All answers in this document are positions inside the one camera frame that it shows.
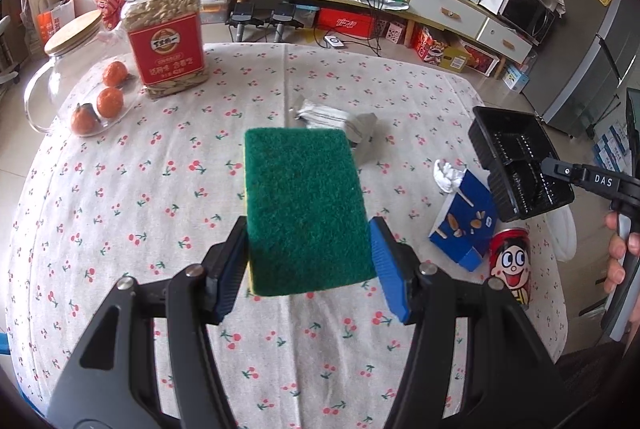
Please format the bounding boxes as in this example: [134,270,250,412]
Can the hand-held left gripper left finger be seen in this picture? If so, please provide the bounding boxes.
[47,216,251,429]

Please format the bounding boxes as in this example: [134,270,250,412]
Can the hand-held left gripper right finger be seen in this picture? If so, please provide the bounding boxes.
[367,216,566,429]

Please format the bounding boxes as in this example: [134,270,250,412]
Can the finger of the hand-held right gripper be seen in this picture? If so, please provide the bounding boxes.
[540,157,640,215]

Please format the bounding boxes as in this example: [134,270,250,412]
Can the white plastic basin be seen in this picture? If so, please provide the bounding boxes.
[547,206,578,262]

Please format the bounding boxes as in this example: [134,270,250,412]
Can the black plastic tray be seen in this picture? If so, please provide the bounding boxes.
[468,105,576,222]

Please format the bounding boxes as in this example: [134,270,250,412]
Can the green yellow scouring sponge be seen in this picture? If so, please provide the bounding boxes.
[243,127,378,297]

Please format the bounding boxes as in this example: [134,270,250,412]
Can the person's right hand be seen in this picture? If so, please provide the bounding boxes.
[603,211,640,295]

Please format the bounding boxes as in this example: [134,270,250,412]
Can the stack of blue white cartons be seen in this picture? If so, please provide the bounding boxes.
[592,124,631,170]

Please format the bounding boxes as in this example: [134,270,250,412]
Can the person's dark clothing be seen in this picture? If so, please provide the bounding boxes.
[555,340,640,429]

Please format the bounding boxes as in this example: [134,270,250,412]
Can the blue cardboard box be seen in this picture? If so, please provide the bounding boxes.
[428,169,499,272]

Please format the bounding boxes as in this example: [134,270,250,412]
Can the cherry print tablecloth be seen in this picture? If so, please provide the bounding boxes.
[5,43,571,429]

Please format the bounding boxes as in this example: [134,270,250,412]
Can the crumpled white tissue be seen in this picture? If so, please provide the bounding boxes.
[432,159,468,194]

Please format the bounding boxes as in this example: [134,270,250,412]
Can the red cartoon face can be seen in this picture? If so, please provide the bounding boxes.
[487,228,533,310]

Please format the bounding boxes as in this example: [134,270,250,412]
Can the grey refrigerator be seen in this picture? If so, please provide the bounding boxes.
[520,0,640,140]

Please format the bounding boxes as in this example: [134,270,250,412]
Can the blue white box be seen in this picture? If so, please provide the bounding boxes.
[502,64,530,90]

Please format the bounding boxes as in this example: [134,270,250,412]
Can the red gift box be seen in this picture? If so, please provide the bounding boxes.
[462,49,501,77]

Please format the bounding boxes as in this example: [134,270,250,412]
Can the white drawer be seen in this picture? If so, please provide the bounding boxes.
[410,0,486,32]
[477,16,533,64]

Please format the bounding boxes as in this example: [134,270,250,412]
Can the crumpled silver foil wrapper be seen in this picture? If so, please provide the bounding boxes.
[290,96,378,160]

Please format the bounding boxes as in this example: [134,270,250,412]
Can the black microwave oven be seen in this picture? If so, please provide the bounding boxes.
[500,0,556,44]

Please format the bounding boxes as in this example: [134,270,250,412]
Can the red yellow printed carton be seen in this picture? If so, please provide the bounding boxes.
[412,26,473,72]

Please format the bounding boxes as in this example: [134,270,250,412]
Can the clear glass dish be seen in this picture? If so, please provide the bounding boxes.
[60,74,142,138]

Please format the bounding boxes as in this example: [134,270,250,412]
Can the tangerine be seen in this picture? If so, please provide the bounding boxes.
[70,104,99,134]
[102,61,129,88]
[96,87,124,118]

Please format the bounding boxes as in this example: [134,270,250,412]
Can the red label peanut jar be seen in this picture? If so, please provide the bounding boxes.
[121,0,208,100]

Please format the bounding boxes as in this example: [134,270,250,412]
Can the flat red box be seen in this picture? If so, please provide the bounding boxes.
[317,8,376,40]

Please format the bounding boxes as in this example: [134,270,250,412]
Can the black grey exercise pedal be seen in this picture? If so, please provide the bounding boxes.
[267,4,303,42]
[227,4,263,42]

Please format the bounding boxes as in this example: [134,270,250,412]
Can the clear storage box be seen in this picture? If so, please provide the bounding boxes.
[200,0,231,24]

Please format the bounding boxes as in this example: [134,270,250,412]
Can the glass jar with wooden lid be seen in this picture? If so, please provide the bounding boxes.
[22,9,108,134]

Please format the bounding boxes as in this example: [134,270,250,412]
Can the red bucket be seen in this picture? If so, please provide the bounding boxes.
[92,0,128,32]

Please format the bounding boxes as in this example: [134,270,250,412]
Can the orange white paper bag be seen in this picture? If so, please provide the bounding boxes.
[34,0,76,44]

